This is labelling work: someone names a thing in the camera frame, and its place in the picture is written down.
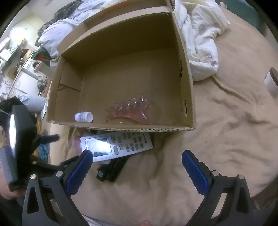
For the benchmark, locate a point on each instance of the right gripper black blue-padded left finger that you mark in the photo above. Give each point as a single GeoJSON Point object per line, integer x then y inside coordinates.
{"type": "Point", "coordinates": [48, 196]}

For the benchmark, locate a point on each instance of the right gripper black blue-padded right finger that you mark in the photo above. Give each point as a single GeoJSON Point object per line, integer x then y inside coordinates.
{"type": "Point", "coordinates": [227, 200]}

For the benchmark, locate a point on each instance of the black flashlight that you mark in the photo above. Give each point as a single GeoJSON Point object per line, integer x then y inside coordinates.
{"type": "Point", "coordinates": [111, 170]}

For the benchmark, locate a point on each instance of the white air conditioner remote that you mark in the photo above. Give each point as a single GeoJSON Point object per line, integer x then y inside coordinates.
{"type": "Point", "coordinates": [113, 145]}

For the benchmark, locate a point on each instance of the person's left hand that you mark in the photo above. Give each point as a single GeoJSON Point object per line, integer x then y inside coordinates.
{"type": "Point", "coordinates": [5, 191]}

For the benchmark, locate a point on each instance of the beige bed blanket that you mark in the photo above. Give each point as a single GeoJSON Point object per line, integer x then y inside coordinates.
{"type": "Point", "coordinates": [235, 133]}

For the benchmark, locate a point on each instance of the small white pill bottle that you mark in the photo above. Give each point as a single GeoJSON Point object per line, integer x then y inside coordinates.
{"type": "Point", "coordinates": [86, 117]}

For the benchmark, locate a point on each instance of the red translucent hair claw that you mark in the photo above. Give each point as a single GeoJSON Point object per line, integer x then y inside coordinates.
{"type": "Point", "coordinates": [134, 109]}

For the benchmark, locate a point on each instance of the brown lidded white jar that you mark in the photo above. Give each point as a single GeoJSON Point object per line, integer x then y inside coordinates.
{"type": "Point", "coordinates": [271, 82]}

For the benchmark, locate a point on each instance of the brown cardboard box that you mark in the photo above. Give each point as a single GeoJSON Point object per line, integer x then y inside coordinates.
{"type": "Point", "coordinates": [128, 49]}

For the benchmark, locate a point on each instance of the camouflage patterned cloth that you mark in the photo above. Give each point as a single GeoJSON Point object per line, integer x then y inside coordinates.
{"type": "Point", "coordinates": [62, 13]}

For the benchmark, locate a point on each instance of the white printed duvet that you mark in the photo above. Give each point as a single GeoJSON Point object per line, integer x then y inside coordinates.
{"type": "Point", "coordinates": [200, 23]}

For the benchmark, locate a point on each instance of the teal headboard cushion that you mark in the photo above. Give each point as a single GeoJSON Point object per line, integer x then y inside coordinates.
{"type": "Point", "coordinates": [246, 12]}

